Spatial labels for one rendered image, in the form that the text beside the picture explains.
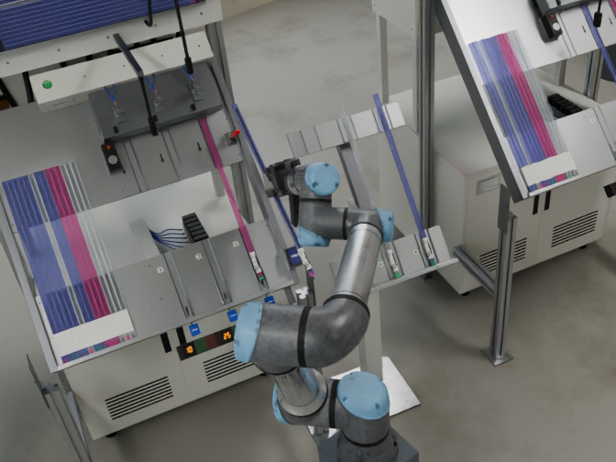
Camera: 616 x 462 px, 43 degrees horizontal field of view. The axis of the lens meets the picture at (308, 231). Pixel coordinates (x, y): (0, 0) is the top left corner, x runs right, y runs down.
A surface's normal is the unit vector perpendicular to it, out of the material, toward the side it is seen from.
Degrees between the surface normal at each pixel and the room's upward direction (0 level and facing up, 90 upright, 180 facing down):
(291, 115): 0
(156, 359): 90
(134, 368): 90
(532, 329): 0
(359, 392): 7
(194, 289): 45
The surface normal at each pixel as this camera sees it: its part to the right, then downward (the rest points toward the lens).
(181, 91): 0.22, -0.18
